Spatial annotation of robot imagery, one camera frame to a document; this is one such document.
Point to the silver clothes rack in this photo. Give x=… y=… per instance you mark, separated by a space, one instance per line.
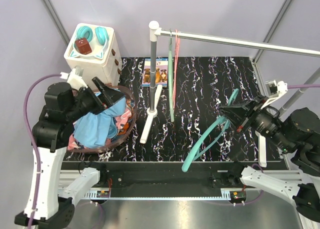
x=155 y=31

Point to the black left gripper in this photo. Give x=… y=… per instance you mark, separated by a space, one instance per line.
x=109 y=95

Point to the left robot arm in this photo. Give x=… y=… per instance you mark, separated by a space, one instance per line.
x=64 y=105

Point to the teal plastic hanger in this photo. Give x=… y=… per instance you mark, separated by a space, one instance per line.
x=201 y=127

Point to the pink translucent plastic basin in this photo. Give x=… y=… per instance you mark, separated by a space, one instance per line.
x=119 y=139

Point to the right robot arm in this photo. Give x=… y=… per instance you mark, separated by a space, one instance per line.
x=298 y=136

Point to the dog picture book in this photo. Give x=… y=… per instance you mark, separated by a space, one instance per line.
x=161 y=72

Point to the pink wire hanger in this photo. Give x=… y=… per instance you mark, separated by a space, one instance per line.
x=176 y=57

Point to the mint green hanger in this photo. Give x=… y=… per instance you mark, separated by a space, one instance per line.
x=170 y=79

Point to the white storage box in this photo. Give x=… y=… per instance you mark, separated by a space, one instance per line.
x=108 y=70

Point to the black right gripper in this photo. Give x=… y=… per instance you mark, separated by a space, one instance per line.
x=239 y=114

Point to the light blue shorts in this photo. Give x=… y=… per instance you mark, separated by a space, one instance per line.
x=93 y=130

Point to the teal cat ear headphones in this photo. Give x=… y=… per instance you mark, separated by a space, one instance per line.
x=98 y=39

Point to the pink patterned shorts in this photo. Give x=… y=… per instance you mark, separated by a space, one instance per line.
x=120 y=121

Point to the brown cube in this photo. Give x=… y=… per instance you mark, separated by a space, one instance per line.
x=83 y=46

